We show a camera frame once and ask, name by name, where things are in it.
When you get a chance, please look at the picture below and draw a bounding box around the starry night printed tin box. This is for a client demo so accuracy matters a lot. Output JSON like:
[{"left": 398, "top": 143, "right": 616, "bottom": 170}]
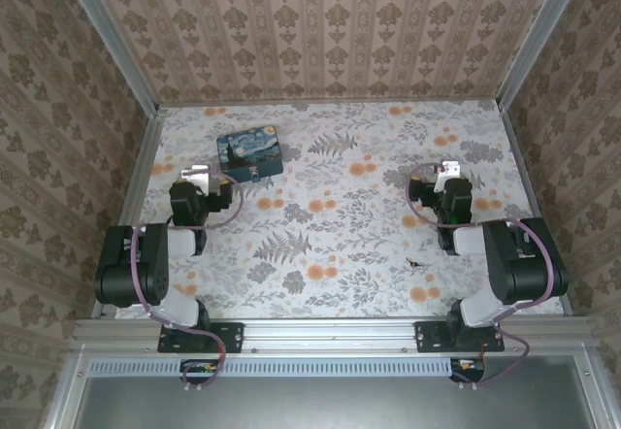
[{"left": 215, "top": 125, "right": 285, "bottom": 185}]

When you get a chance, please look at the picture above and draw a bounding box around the grey sheet metal panel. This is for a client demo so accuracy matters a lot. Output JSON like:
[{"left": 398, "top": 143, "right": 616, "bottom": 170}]
[{"left": 46, "top": 354, "right": 613, "bottom": 429}]

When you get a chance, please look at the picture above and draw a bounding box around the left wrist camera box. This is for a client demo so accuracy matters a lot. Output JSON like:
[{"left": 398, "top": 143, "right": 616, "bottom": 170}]
[{"left": 180, "top": 163, "right": 213, "bottom": 196}]

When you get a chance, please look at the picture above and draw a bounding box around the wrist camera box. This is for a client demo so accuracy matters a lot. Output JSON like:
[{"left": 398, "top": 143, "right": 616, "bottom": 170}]
[
  {"left": 180, "top": 163, "right": 213, "bottom": 196},
  {"left": 433, "top": 159, "right": 461, "bottom": 195}
]

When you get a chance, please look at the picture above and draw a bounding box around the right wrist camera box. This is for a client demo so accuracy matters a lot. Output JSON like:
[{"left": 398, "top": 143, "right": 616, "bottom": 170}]
[{"left": 433, "top": 159, "right": 461, "bottom": 195}]

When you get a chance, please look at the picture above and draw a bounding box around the aluminium table side rail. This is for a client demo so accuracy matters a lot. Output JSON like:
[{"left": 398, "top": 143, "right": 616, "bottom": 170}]
[
  {"left": 90, "top": 108, "right": 167, "bottom": 319},
  {"left": 498, "top": 102, "right": 577, "bottom": 315}
]

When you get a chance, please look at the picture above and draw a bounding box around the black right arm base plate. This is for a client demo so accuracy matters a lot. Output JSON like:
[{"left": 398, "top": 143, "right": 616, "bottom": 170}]
[{"left": 415, "top": 319, "right": 506, "bottom": 354}]

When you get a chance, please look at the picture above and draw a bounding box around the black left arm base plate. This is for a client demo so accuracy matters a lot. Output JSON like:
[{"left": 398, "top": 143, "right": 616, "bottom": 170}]
[{"left": 157, "top": 320, "right": 245, "bottom": 354}]

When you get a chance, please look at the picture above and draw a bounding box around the black cable connector box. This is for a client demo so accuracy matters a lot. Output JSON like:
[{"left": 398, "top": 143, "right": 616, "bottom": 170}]
[
  {"left": 180, "top": 358, "right": 220, "bottom": 386},
  {"left": 449, "top": 356, "right": 487, "bottom": 384}
]

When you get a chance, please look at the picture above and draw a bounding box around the aluminium frame post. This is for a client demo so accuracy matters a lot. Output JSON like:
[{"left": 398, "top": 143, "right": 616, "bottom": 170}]
[
  {"left": 56, "top": 0, "right": 162, "bottom": 116},
  {"left": 495, "top": 0, "right": 592, "bottom": 110}
]

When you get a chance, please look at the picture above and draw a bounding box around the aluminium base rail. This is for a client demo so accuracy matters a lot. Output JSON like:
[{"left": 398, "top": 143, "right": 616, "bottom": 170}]
[{"left": 72, "top": 315, "right": 596, "bottom": 353}]

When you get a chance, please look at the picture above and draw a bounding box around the grey slotted cable duct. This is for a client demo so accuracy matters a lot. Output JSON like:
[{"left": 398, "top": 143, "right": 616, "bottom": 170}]
[{"left": 89, "top": 356, "right": 486, "bottom": 378}]

